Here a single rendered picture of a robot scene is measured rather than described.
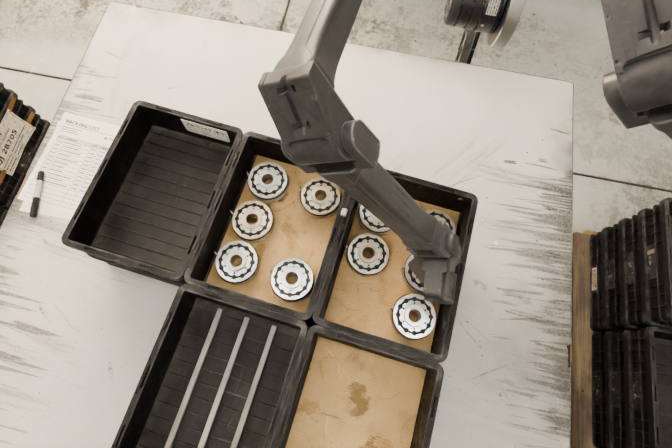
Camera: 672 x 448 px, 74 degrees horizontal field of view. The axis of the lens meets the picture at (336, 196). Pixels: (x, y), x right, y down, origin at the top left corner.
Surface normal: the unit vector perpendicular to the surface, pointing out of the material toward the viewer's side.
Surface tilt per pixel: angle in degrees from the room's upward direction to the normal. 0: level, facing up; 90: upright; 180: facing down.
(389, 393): 0
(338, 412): 0
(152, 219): 0
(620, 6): 55
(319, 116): 64
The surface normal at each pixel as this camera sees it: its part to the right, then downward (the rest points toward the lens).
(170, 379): 0.02, -0.35
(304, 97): -0.43, 0.58
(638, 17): -0.77, 0.03
